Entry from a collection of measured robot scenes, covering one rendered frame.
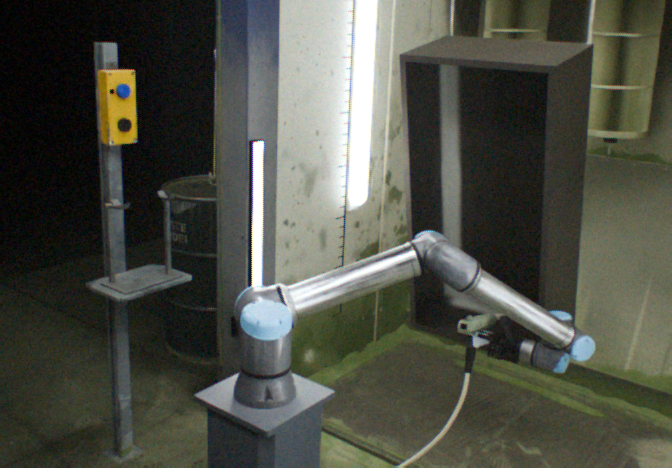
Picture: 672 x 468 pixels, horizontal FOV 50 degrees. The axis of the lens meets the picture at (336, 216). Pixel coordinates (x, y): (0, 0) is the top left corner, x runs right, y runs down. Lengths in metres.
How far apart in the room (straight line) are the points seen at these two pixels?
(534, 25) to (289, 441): 2.53
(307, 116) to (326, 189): 0.38
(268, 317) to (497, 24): 2.31
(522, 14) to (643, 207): 1.16
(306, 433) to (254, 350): 0.31
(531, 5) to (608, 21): 0.43
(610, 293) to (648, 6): 1.38
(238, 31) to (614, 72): 1.80
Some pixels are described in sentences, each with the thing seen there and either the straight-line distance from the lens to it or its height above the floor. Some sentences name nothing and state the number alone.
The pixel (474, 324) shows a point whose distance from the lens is 2.76.
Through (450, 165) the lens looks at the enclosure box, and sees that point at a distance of 3.20.
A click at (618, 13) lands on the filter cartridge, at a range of 3.69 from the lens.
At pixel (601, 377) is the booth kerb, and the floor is 0.14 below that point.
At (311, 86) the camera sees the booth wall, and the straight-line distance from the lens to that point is 3.16.
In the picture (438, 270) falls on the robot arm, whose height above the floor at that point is 1.00.
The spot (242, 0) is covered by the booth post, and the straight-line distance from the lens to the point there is 2.88.
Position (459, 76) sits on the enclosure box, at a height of 1.55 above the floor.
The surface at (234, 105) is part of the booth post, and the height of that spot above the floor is 1.41.
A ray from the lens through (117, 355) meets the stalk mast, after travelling 2.99.
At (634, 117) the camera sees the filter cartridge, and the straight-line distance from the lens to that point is 3.75.
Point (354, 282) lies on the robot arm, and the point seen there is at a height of 0.94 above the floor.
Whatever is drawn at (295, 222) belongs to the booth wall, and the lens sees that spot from 3.20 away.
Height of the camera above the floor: 1.74
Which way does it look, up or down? 15 degrees down
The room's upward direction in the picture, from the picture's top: 2 degrees clockwise
